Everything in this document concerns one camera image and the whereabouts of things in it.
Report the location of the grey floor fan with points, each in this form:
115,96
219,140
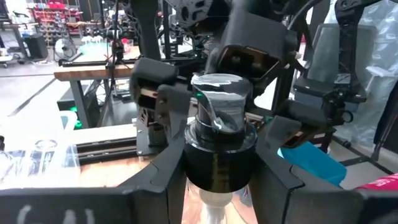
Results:
64,49

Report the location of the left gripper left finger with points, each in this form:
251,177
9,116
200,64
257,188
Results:
77,205

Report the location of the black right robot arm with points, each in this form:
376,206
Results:
348,46

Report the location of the teal blue box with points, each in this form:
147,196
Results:
314,165

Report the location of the black computer with green light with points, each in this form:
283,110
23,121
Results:
77,105

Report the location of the red item with white print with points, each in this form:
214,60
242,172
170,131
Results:
379,183

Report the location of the black table edge rail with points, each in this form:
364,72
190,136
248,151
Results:
105,152

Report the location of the wooden workbench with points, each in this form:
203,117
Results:
93,71

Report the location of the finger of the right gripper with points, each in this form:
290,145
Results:
258,31
155,74

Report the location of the clear plastic sheeting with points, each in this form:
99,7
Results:
382,62

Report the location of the clear plastic bin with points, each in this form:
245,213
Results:
18,168

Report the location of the shelf with red bins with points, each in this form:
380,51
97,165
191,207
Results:
54,15

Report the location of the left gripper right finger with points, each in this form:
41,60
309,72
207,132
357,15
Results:
311,208

